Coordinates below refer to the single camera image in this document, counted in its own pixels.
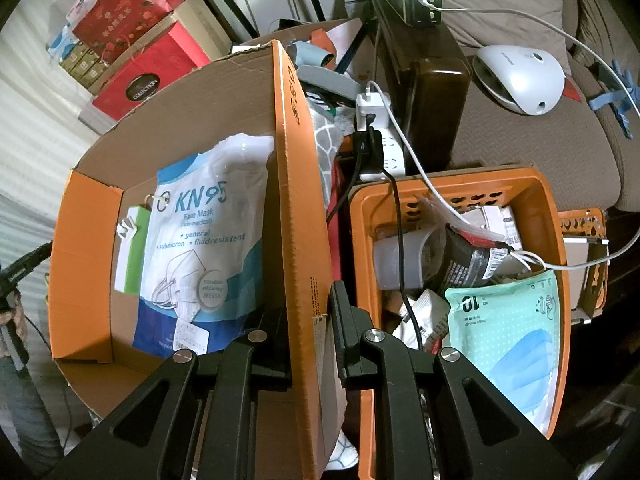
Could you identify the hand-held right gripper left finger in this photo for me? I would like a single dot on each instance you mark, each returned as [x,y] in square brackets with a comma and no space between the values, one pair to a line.
[272,360]

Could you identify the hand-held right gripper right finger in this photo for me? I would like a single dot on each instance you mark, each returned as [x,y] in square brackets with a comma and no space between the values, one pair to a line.
[350,340]

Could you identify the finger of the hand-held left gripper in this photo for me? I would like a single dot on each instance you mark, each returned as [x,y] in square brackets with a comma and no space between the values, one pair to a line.
[30,259]

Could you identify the white green charger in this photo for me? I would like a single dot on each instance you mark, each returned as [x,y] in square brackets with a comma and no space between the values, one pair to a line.
[132,255]

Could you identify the orange cardboard box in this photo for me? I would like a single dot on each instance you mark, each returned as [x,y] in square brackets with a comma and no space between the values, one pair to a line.
[300,210]

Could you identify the white blue face mask packet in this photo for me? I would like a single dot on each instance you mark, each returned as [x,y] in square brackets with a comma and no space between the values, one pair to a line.
[200,240]

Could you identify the small white packet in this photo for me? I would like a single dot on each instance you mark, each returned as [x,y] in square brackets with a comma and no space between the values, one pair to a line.
[425,310]

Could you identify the orange plastic basket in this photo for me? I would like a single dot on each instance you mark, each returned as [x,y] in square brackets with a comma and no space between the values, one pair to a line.
[362,260]

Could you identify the translucent plastic container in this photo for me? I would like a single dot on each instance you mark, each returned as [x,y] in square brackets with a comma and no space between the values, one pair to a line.
[395,260]

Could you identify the white curtain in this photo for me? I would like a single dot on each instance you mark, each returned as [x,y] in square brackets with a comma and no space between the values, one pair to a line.
[30,135]

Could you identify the black foil packet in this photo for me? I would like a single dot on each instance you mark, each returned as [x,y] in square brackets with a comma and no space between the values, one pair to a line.
[465,265]

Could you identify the person's grey pants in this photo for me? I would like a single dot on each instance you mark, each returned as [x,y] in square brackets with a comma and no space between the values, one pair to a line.
[30,410]

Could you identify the teal face mask packet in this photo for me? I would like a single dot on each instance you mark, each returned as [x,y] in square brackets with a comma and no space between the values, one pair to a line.
[505,320]

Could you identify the white power strip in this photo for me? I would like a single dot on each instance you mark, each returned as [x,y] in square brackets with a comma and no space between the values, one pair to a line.
[392,160]

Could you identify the white printed box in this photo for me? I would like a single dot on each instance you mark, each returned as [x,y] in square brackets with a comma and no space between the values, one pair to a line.
[500,220]

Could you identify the blue white tissue pack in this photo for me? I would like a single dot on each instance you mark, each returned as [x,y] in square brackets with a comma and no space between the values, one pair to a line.
[60,40]

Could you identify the white charger plug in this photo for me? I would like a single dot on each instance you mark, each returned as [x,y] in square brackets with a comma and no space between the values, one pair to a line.
[375,110]

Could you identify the small orange perforated basket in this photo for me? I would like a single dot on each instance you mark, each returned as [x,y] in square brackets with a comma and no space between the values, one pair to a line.
[597,280]

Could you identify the brown sofa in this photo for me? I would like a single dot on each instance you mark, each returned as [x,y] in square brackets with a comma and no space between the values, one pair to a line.
[525,145]

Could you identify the red floral gift bag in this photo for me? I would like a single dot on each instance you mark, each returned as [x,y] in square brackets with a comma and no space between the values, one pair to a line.
[125,10]

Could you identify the grey blue hair dryer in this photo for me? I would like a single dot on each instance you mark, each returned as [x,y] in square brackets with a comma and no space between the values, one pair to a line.
[312,52]

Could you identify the white domed device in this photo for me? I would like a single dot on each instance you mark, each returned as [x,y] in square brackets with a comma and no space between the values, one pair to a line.
[525,75]

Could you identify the brown sofa cushion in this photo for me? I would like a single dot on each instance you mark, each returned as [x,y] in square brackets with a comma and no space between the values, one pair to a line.
[610,10]

